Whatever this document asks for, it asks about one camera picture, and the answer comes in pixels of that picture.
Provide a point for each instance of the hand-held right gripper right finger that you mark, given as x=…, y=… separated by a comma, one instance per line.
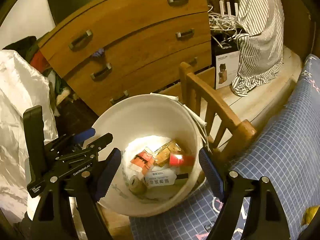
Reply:
x=211, y=172

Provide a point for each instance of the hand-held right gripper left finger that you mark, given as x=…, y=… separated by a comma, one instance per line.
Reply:
x=108, y=172

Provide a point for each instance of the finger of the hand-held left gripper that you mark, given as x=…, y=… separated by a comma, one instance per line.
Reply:
x=102, y=140
x=83, y=134

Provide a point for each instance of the white plastic bucket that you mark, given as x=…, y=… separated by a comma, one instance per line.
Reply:
x=120, y=120

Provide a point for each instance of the black card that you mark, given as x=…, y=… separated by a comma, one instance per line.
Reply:
x=182, y=176

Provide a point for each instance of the beige cloth roll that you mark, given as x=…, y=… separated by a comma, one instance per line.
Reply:
x=137, y=183

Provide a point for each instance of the red box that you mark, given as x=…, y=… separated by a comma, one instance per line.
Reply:
x=181, y=160

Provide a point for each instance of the red and white carton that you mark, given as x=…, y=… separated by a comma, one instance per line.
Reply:
x=142, y=160

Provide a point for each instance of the white labelled package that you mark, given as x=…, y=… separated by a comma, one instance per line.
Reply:
x=157, y=178

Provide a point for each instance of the gold box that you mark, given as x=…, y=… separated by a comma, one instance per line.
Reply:
x=165, y=155

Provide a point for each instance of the light wooden chair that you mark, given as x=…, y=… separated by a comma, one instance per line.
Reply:
x=212, y=97

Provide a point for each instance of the white shiny plastic sheet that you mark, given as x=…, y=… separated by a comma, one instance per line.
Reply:
x=20, y=92

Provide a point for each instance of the purple cloth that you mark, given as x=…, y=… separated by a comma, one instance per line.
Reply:
x=98, y=53

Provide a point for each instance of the pile of clothes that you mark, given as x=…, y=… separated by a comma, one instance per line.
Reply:
x=37, y=60

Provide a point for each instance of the printed cardboard box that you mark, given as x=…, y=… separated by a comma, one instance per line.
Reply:
x=226, y=67

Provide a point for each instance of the gold snack packet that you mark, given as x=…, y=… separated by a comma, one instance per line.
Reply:
x=310, y=215

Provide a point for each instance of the wooden dresser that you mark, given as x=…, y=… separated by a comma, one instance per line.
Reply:
x=140, y=37

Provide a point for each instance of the black television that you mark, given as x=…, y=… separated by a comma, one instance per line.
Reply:
x=75, y=0

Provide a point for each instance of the striped grey cloth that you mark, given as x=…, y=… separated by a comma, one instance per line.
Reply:
x=260, y=42

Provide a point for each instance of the white router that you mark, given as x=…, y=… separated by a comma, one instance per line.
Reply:
x=228, y=7

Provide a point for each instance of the brown wooden door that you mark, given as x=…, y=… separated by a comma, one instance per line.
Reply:
x=295, y=17

